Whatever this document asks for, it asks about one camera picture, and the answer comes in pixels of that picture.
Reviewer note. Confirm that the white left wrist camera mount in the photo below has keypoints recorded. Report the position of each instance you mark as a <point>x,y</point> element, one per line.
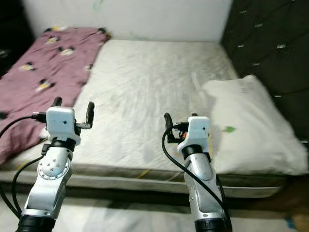
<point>60,123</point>

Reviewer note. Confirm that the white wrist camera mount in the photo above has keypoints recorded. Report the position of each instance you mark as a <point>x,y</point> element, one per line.
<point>60,123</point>
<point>198,133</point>

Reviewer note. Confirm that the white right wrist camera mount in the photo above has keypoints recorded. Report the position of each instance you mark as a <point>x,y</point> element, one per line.
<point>198,133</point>

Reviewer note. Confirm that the white pillow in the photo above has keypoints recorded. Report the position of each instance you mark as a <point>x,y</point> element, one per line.
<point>256,121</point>

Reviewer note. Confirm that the dark tufted headboard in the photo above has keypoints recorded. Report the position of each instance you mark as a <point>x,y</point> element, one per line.
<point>270,38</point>

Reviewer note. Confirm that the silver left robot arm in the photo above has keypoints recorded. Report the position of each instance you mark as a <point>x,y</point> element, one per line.
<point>48,193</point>

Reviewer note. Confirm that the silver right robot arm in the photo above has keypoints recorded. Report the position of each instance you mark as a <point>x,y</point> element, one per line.
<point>205,193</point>

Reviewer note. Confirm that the purple cartoon print blanket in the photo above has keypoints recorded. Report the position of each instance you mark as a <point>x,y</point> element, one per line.
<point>43,72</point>

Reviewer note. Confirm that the dark bed frame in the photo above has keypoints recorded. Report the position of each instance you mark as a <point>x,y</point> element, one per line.
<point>289,193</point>

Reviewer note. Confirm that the white quilted mattress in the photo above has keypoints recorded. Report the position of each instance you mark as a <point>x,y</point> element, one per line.
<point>149,87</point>

